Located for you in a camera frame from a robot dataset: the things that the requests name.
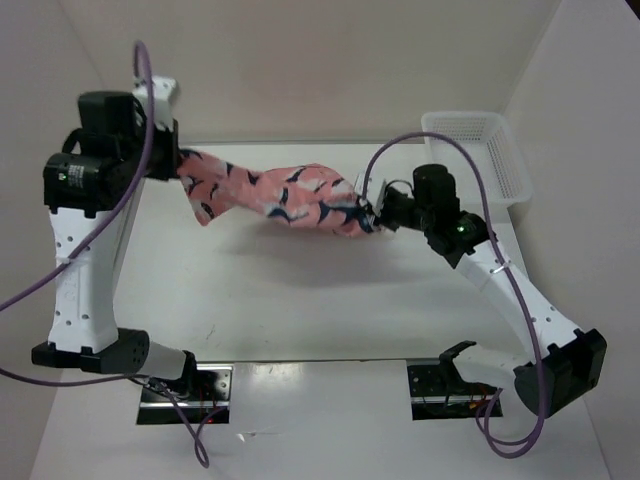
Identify pink shark print shorts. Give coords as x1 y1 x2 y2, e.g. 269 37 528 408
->
177 149 381 238

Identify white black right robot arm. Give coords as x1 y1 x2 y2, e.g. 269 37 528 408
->
367 164 607 418

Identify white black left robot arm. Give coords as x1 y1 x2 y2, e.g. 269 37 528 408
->
31 82 200 400

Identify white plastic laundry basket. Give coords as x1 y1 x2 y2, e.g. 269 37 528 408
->
421 111 533 207

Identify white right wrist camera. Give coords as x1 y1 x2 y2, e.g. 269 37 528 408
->
354 172 388 217

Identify aluminium table frame rail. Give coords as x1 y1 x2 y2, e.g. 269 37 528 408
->
79 142 157 363

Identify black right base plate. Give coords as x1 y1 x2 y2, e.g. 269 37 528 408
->
407 359 497 421

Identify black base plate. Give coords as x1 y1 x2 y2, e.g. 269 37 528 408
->
136 362 233 426
407 359 497 421

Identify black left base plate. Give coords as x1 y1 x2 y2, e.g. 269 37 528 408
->
136 362 233 426

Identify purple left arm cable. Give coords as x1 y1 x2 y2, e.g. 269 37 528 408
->
0 40 211 469

